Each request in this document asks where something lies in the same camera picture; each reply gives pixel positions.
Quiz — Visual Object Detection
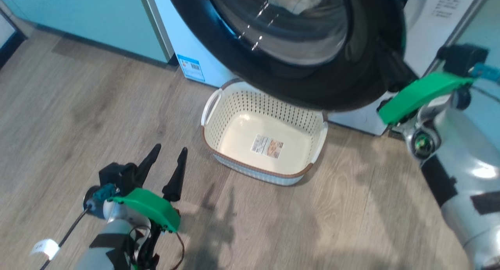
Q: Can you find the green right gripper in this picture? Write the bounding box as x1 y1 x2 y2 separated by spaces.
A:
377 43 474 126

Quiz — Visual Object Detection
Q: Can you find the pale teal cabinet door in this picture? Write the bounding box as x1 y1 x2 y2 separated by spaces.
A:
426 0 500 153

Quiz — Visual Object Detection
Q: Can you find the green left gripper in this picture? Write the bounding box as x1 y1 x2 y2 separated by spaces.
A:
111 144 188 233

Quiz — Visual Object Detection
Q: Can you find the teal camera cable connector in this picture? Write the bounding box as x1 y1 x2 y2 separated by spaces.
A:
92 184 118 204
469 63 500 85

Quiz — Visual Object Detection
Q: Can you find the blue energy label sticker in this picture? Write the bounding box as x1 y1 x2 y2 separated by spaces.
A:
177 54 205 82

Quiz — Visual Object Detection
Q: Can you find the black round glass washer door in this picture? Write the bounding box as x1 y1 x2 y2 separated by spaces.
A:
164 0 414 112

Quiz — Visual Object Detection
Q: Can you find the white cable tag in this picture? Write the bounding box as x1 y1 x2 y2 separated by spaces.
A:
30 239 60 261

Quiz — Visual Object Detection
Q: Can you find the thin black looped cable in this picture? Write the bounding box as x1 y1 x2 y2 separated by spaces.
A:
168 231 185 270

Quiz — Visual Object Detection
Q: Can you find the black cable with white tag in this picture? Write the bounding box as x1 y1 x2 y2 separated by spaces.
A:
39 206 92 270

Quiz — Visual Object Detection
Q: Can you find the white front-load washing machine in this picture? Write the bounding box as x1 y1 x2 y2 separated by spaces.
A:
150 0 495 137

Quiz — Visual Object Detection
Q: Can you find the basket product label sticker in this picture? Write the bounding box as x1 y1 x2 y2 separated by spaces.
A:
250 134 284 159

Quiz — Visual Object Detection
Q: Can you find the cream perforated laundry basket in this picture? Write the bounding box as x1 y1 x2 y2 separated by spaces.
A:
200 79 329 186

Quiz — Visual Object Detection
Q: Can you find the pale teal cabinet black handle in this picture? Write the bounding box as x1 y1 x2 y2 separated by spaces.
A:
0 0 175 66

